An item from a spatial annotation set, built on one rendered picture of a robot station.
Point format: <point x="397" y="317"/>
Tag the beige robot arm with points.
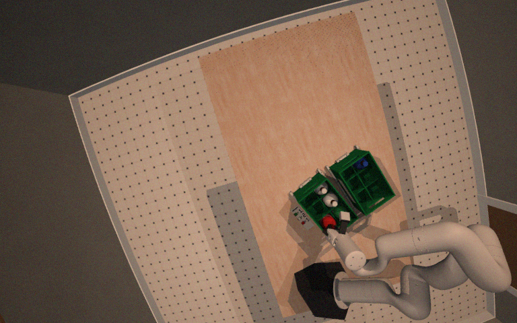
<point x="471" y="252"/>

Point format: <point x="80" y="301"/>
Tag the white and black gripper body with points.
<point x="332" y="234"/>

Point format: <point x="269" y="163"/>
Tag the white paper pick list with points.
<point x="301" y="216"/>

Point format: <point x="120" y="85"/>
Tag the green crate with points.
<point x="366" y="186"/>
<point x="312" y="202"/>

